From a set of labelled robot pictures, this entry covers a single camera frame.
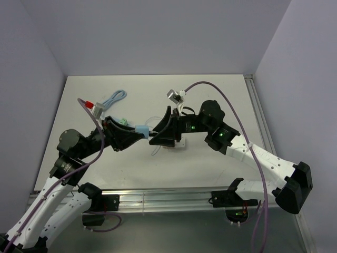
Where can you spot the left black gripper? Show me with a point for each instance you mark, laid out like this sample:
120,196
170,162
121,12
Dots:
119,136

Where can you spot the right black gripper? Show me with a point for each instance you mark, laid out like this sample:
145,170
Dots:
167,137

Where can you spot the green plug adapter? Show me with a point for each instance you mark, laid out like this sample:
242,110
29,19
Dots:
123,122

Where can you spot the white plug adapter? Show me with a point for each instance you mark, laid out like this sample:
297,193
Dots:
181,144

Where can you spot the light blue charger with cable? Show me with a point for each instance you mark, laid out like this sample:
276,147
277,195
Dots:
145,128

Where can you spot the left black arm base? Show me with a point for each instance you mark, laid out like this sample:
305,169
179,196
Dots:
101,208

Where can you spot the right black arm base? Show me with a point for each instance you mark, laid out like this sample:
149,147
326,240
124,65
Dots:
238,208

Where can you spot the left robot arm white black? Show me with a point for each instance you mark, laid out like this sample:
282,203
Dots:
46,219

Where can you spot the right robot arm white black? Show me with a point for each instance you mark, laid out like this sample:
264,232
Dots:
292,181

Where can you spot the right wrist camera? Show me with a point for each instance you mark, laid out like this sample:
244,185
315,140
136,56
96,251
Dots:
176,97

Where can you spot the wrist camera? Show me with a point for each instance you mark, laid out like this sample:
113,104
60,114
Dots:
96,109
176,97

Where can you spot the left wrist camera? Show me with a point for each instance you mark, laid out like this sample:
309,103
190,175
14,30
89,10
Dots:
96,109

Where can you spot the aluminium front rail frame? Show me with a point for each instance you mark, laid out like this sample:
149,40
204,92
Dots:
181,199

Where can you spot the aluminium rail frame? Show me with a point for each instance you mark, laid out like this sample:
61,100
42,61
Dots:
259,114
181,199

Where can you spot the aluminium right rail frame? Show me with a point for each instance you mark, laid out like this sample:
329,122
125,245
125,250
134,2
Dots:
259,114

